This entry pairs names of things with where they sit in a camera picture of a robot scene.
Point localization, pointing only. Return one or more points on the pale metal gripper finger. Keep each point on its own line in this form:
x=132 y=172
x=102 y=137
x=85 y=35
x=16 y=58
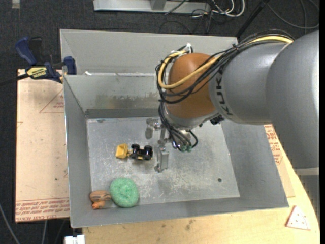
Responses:
x=151 y=126
x=163 y=159

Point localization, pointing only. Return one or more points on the yellow and black toy loader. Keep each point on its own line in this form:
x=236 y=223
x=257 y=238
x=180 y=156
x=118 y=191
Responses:
x=138 y=152

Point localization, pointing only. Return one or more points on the grey metal bin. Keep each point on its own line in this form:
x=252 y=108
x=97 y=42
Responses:
x=203 y=166

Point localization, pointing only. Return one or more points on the green round scouring pad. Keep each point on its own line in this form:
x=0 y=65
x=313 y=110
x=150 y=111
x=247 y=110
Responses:
x=124 y=192

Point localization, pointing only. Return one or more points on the brown and orange toy duck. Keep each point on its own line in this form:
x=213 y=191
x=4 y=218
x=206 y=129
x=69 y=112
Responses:
x=99 y=196

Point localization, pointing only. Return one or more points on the brown cardboard board red print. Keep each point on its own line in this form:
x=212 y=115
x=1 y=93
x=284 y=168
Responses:
x=40 y=136

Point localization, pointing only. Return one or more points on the white triangular sanding sheet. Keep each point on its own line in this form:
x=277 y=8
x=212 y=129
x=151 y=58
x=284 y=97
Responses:
x=297 y=218

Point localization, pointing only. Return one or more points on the black cylinder on white bracket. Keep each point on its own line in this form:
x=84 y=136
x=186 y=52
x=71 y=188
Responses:
x=216 y=119

